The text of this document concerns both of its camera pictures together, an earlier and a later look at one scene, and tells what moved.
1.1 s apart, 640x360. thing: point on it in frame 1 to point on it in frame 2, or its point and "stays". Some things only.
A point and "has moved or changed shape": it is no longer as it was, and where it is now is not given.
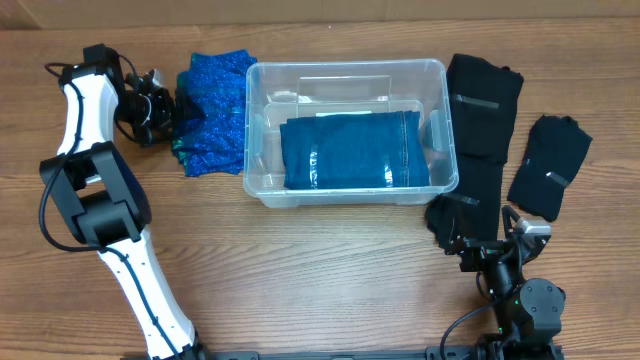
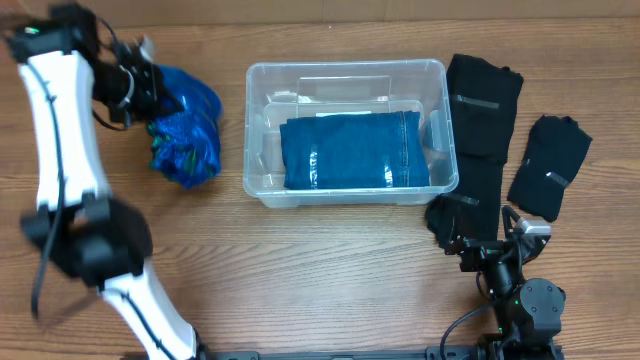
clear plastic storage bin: (349, 132) stays
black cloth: (471, 211) stays
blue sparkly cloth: (216, 85) has moved or changed shape
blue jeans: (354, 151) stays
